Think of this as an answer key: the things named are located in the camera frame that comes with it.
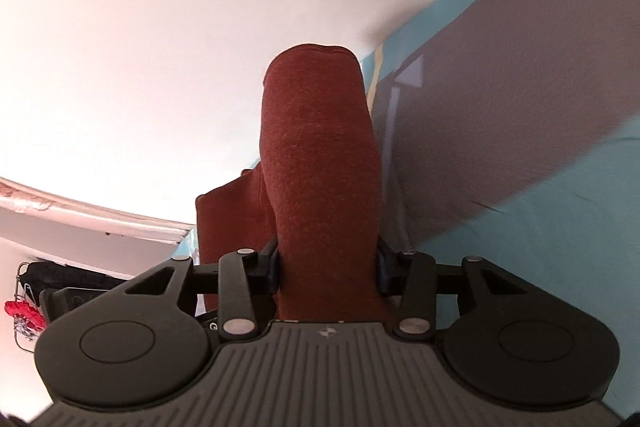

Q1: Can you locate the wire rack with red clips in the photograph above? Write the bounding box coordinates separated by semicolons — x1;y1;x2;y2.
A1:
4;261;47;353

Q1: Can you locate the white window ledge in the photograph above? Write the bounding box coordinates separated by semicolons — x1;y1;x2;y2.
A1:
1;178;195;245

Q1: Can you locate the black object by wall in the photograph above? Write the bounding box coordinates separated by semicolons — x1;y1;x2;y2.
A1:
18;261;125;325

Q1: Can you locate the dark red knit sweater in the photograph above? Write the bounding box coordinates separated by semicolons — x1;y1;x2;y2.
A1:
195;43;396;324

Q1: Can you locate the blue and mauve bedsheet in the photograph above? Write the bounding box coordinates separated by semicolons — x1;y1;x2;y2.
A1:
358;0;639;414

